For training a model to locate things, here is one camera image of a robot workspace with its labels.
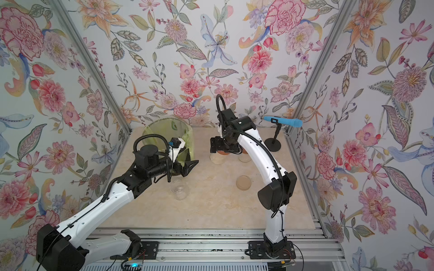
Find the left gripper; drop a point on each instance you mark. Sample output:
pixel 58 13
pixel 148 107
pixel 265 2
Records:
pixel 184 170

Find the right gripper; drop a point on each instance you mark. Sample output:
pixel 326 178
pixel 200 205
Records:
pixel 217 145

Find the jar with terracotta lid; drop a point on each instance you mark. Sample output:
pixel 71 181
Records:
pixel 244 157
pixel 217 158

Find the clear jar with rice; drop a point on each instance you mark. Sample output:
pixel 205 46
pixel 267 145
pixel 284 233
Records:
pixel 179 189

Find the beige jar lid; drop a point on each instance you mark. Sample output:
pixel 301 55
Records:
pixel 243 183

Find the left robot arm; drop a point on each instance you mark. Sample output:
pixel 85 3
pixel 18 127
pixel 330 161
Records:
pixel 65 247

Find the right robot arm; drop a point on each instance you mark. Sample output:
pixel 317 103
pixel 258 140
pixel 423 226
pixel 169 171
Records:
pixel 239 134

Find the yellow-green plastic bin liner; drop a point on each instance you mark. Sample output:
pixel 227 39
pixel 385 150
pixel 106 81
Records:
pixel 166 130

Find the black mesh trash bin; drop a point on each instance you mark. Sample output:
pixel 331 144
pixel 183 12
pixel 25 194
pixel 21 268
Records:
pixel 169 135

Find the blue microphone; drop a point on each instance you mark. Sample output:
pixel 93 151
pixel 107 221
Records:
pixel 283 121

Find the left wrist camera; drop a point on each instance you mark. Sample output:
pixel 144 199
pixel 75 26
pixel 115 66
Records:
pixel 176 145

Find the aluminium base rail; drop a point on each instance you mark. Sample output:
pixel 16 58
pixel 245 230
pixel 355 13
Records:
pixel 312 247

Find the right aluminium corner post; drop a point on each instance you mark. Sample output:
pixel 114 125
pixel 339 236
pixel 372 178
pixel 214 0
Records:
pixel 342 17

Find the aluminium corner post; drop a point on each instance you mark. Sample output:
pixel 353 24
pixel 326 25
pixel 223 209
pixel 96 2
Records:
pixel 342 17
pixel 72 32

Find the left aluminium corner post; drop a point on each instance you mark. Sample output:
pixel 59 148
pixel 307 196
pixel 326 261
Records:
pixel 72 32

